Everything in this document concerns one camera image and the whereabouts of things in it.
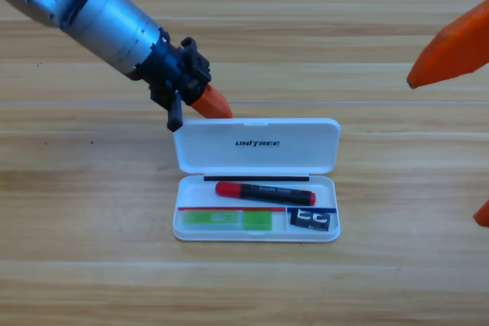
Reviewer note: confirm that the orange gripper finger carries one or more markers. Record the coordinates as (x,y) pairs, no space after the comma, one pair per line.
(458,55)
(484,216)

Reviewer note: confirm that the white Unitree pencil case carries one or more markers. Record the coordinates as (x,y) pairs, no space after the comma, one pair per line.
(267,158)

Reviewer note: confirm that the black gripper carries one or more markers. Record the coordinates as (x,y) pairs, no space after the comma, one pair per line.
(175,70)

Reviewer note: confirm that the black eraser with white print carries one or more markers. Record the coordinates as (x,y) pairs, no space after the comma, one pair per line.
(309,221)

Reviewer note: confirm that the red and black marker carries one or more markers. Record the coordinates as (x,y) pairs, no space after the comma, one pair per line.
(267,192)

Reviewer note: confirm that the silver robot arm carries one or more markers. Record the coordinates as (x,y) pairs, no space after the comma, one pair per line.
(95,17)

